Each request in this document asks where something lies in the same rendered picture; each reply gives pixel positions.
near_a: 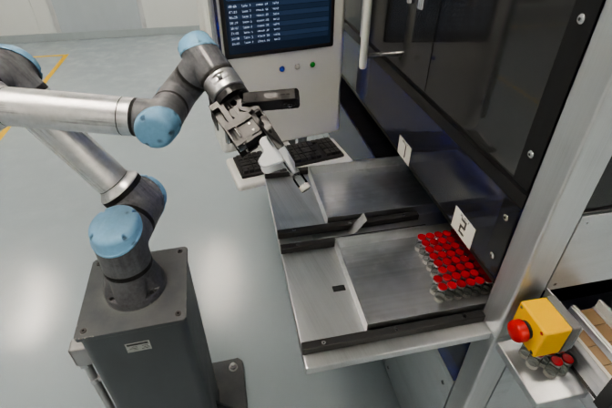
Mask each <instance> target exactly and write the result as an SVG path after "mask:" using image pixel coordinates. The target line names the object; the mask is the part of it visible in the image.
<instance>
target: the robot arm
mask: <svg viewBox="0 0 612 408"><path fill-rule="evenodd" d="M178 52H179V55H180V57H181V58H182V60H181V61H180V62H179V63H178V65H177V67H176V68H175V70H174V71H173V72H172V73H171V75H170V76H169V77H168V79H167V80H166V81H165V82H164V84H163V85H162V86H161V87H160V88H159V89H158V90H157V92H156V95H155V96H153V97H152V98H139V97H118V96H108V95H97V94H87V93H76V92H66V91H55V90H50V87H49V86H48V85H47V84H46V83H45V82H44V81H43V80H42V78H43V73H42V72H41V66H40V65H39V64H38V62H37V61H36V60H35V59H34V58H33V57H32V56H31V55H30V54H29V53H27V52H26V51H25V50H23V49H22V48H20V47H17V46H12V45H7V44H0V130H2V129H5V128H7V127H20V128H26V129H27V130H28V131H29V132H31V133H32V134H33V135H34V136H35V137H36V138H37V139H39V140H40V141H41V142H42V143H43V144H44V145H45V146H47V147H48V148H49V149H50V150H51V151H52V152H54V153H55V154H56V155H57V156H58V157H59V158H61V159H62V160H63V161H64V162H65V163H66V164H67V165H68V166H69V167H70V168H72V169H73V170H74V171H75V172H76V173H77V174H78V175H79V176H80V177H81V178H82V179H84V180H85V181H86V182H87V183H88V184H89V185H91V186H92V187H93V188H94V189H95V190H96V191H97V192H99V193H100V195H101V203H102V204H103V205H104V206H105V207H106V209H105V211H104V212H102V211H101V212H99V213H98V214H97V215H96V216H95V217H94V218H93V219H92V221H91V223H90V225H89V228H88V237H89V241H90V245H91V248H92V250H93V251H94V252H95V254H96V256H97V260H98V262H99V264H100V267H101V269H102V271H103V273H104V275H105V278H104V296H105V298H106V301H107V304H108V305H109V306H110V307H111V308H113V309H114V310H117V311H137V310H140V309H143V308H145V307H147V306H148V305H150V304H151V303H153V302H154V301H156V300H157V299H158V298H159V297H160V295H161V294H162V293H163V291H164V290H165V287H166V283H167V280H166V276H165V273H164V271H163V269H162V268H161V267H160V266H159V265H158V263H157V262H156V261H155V260H154V259H153V258H152V255H151V252H150V249H149V246H148V242H149V239H150V237H151V235H152V233H153V231H154V229H155V227H156V226H157V223H158V220H159V218H160V216H161V215H162V213H163V211H164V209H165V205H166V202H167V192H166V191H165V188H164V187H163V185H162V184H161V183H160V182H159V181H158V180H157V179H156V178H153V177H151V176H149V177H148V175H145V174H140V175H139V174H138V173H137V172H136V171H135V170H125V169H124V168H123V167H122V166H121V165H120V164H119V163H118V162H117V161H116V160H115V159H114V158H113V157H112V156H111V155H110V154H109V153H107V152H106V151H105V150H104V149H103V148H102V147H101V146H100V145H99V144H98V143H97V142H96V141H95V140H94V139H93V138H92V137H91V136H90V135H88V133H98V134H109V135H120V136H131V137H137V138H138V140H139V141H140V142H141V143H143V144H146V145H147V146H150V147H151V148H163V147H165V146H167V145H169V144H170V143H171V142H172V141H173V140H174V138H175V137H176V136H177V135H178V133H179V131H180V130H181V126H182V124H183V123H184V121H185V119H186V117H187V116H188V114H189V111H190V110H191V109H192V107H193V105H194V104H195V102H196V101H197V100H198V99H199V97H200V96H201V95H202V94H203V92H204V91H206V93H207V94H208V96H209V98H210V99H211V100H212V102H213V104H211V105H209V109H210V110H211V112H212V114H213V116H214V117H215V118H216V119H217V120H218V122H219V124H220V125H221V127H222V128H223V130H224V131H225V133H226V134H227V136H228V137H229V140H230V141H231V143H232V144H233V145H234V147H235V148H236V149H237V150H238V152H239V153H240V155H241V157H242V158H243V157H245V156H246V155H248V154H249V153H250V152H251V151H253V150H254V149H256V148H258V146H261V151H262V154H261V156H260V158H259V160H258V162H259V164H260V169H261V171H262V172H263V173H265V174H269V173H271V172H274V171H277V170H280V169H283V168H286V169H287V170H288V171H289V172H291V173H292V174H295V173H296V170H295V162H294V161H293V159H292V157H291V155H290V153H289V151H288V150H287V149H286V148H285V146H284V144H283V143H282V141H281V139H280V137H279V136H278V134H277V133H276V131H275V130H274V128H273V127H272V125H271V123H270V121H269V120H268V118H267V117H266V115H265V114H264V113H263V111H266V110H277V109H290V108H298V107H299V106H300V94H299V90H298V89H297V88H289V89H278V90H267V91H256V92H249V90H248V89H247V88H246V87H245V85H244V83H243V81H242V80H241V78H240V77H239V75H238V74H237V72H236V71H235V69H234V68H233V67H232V65H231V64H230V62H229V61H228V59H227V58H226V57H225V56H224V55H223V53H222V52H221V51H220V49H219V46H218V45H217V44H216V43H215V42H214V41H213V40H212V38H211V37H210V36H209V34H207V33H206V32H204V31H200V30H196V31H192V32H189V33H187V34H186V35H184V36H183V37H182V38H181V39H180V41H179V42H178Z"/></svg>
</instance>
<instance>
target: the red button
mask: <svg viewBox="0 0 612 408"><path fill-rule="evenodd" d="M507 330H508V333H509V336H510V337H511V339H512V340H513V341H514V342H518V343H522V342H528V341H529V338H530V333H529V330H528V327H527V325H526V324H525V323H524V322H523V321H522V320H520V319H515V320H511V321H510V322H509V323H507Z"/></svg>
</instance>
